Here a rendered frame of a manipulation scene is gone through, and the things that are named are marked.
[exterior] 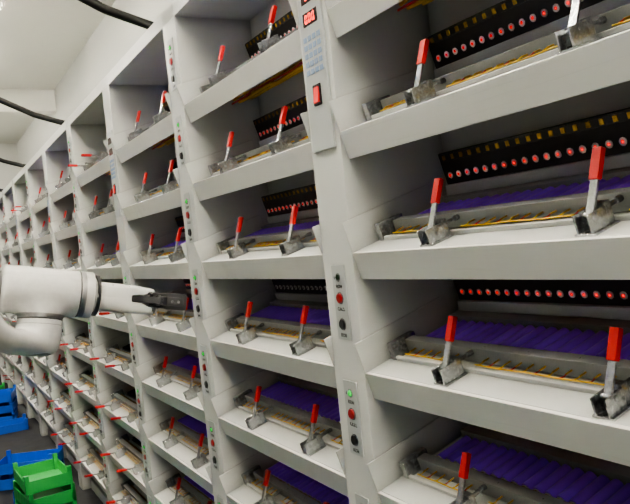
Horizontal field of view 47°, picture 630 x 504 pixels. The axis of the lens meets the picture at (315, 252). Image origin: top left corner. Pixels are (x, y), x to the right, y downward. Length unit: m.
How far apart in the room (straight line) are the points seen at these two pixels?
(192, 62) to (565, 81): 1.19
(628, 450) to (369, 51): 0.72
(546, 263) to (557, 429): 0.18
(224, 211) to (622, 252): 1.20
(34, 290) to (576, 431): 0.90
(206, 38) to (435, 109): 1.01
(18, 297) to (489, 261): 0.80
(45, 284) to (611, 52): 0.97
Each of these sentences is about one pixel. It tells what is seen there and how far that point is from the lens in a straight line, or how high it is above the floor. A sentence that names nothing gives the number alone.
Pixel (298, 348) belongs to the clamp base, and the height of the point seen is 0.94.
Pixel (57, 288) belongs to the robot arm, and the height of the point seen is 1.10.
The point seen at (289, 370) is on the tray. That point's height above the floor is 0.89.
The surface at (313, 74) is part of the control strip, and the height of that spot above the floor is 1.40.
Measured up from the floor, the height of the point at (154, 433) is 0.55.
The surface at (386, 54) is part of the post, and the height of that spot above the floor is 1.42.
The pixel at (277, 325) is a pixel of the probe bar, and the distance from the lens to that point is 1.56.
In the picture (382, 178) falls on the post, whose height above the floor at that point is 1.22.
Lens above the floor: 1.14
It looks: 1 degrees down
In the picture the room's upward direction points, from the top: 6 degrees counter-clockwise
